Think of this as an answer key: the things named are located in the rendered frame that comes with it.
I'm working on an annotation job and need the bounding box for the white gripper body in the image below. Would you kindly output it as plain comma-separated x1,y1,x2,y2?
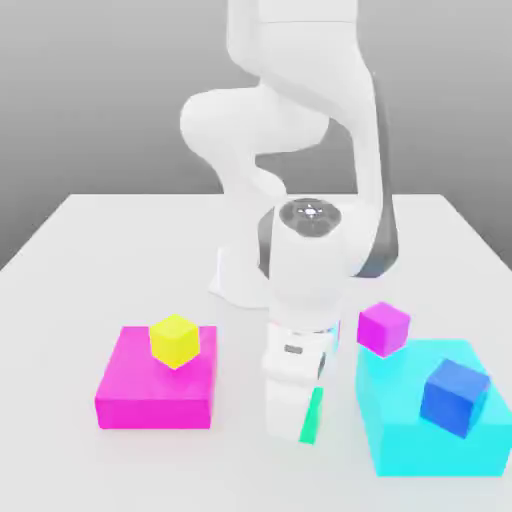
263,373,320,443

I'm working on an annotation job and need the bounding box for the large magenta box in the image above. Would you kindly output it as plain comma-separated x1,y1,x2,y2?
94,325,219,431

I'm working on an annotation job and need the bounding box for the large cyan box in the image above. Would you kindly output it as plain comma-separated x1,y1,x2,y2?
354,338,512,478

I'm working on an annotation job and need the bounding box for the small yellow cube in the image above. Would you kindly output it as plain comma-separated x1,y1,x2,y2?
149,313,201,371

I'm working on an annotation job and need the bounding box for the small purple cube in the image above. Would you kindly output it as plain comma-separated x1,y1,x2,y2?
356,301,412,359

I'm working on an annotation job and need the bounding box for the small blue cube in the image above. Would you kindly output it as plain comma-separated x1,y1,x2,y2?
419,358,492,440

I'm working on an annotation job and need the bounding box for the small green cube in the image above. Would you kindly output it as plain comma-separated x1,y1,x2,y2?
298,386,325,446

